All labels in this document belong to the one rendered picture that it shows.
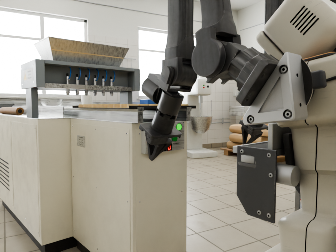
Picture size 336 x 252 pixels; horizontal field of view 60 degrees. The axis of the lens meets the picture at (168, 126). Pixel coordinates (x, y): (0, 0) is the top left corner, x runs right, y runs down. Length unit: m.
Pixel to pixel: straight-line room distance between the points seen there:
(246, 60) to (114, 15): 4.98
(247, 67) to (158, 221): 1.06
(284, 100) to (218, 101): 5.91
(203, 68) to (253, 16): 6.10
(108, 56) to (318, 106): 1.67
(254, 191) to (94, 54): 1.56
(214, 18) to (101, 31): 4.75
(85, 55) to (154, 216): 1.13
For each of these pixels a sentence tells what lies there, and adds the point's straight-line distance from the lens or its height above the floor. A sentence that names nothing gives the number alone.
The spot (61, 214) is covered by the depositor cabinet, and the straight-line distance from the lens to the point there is 1.98.
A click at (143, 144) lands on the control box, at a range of 1.30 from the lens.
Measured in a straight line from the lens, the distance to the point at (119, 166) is 1.40.
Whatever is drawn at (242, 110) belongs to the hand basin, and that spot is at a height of 0.81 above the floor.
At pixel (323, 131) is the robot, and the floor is 0.86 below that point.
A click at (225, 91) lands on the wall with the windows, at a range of 6.55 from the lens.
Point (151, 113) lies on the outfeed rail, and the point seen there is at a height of 0.87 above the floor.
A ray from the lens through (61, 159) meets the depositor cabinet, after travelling 1.90.
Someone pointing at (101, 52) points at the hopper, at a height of 1.27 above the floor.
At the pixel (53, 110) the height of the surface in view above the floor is 0.88.
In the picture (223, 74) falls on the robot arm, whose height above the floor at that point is 0.98.
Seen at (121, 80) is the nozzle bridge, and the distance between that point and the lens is 2.16.
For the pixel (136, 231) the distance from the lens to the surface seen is 1.40.
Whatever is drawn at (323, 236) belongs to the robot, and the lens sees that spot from 0.68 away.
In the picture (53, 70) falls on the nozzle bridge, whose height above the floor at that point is 1.13.
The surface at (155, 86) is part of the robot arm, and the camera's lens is 0.76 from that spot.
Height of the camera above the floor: 0.92
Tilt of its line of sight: 4 degrees down
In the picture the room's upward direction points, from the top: straight up
